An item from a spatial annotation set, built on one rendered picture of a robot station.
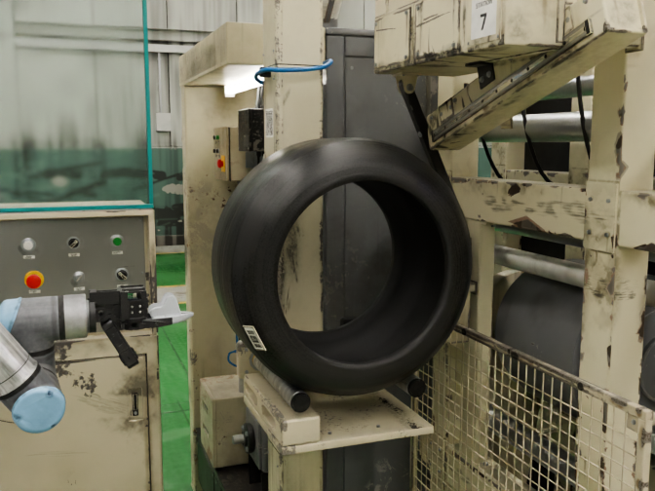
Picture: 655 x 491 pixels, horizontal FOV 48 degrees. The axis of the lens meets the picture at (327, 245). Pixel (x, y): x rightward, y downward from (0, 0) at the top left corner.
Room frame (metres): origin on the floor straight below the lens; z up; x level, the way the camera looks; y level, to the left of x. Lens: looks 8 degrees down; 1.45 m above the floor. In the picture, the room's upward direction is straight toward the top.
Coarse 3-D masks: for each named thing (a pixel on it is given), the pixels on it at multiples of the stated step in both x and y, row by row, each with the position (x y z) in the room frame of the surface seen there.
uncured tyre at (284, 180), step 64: (256, 192) 1.51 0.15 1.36; (320, 192) 1.49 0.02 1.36; (384, 192) 1.85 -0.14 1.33; (448, 192) 1.63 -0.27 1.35; (256, 256) 1.45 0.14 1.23; (448, 256) 1.60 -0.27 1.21; (256, 320) 1.46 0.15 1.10; (384, 320) 1.84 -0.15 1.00; (448, 320) 1.60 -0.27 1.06; (320, 384) 1.51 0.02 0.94; (384, 384) 1.57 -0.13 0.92
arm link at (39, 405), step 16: (0, 336) 1.24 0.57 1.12; (0, 352) 1.23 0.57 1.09; (16, 352) 1.26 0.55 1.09; (0, 368) 1.23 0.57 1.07; (16, 368) 1.25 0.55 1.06; (32, 368) 1.27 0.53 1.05; (0, 384) 1.24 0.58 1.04; (16, 384) 1.24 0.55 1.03; (32, 384) 1.26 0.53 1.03; (48, 384) 1.28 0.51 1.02; (0, 400) 1.26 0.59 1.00; (16, 400) 1.25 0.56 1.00; (32, 400) 1.24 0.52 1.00; (48, 400) 1.26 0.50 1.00; (64, 400) 1.30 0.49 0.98; (16, 416) 1.24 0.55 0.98; (32, 416) 1.25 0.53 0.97; (48, 416) 1.26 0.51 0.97; (32, 432) 1.25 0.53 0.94
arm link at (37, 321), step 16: (16, 304) 1.39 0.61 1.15; (32, 304) 1.39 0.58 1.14; (48, 304) 1.40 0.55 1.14; (0, 320) 1.36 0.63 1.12; (16, 320) 1.37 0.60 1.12; (32, 320) 1.38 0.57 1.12; (48, 320) 1.39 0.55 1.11; (16, 336) 1.37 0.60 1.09; (32, 336) 1.38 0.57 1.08; (48, 336) 1.39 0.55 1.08; (64, 336) 1.41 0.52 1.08; (32, 352) 1.38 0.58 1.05
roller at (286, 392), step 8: (256, 360) 1.79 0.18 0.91; (264, 368) 1.72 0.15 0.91; (264, 376) 1.72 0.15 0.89; (272, 376) 1.66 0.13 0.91; (272, 384) 1.65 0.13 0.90; (280, 384) 1.60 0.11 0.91; (288, 384) 1.57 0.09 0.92; (280, 392) 1.58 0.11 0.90; (288, 392) 1.54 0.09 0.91; (296, 392) 1.52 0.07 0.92; (304, 392) 1.53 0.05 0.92; (288, 400) 1.53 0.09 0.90; (296, 400) 1.51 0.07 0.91; (304, 400) 1.51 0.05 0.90; (296, 408) 1.51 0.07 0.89; (304, 408) 1.51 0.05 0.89
